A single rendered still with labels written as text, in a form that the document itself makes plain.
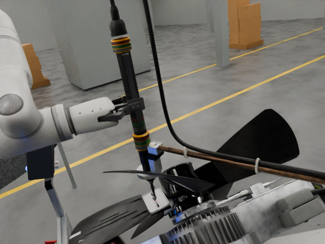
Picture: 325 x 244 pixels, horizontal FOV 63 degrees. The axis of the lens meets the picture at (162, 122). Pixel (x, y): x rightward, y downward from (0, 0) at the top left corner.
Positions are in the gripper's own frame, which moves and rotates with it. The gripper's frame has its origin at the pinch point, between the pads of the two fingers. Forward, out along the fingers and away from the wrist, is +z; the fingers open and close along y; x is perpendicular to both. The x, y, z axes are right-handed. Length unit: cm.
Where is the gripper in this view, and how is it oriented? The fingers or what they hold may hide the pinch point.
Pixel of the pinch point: (133, 102)
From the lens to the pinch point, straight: 66.0
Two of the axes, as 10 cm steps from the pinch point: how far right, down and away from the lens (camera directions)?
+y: 3.6, 3.3, -8.7
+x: -1.6, -9.0, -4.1
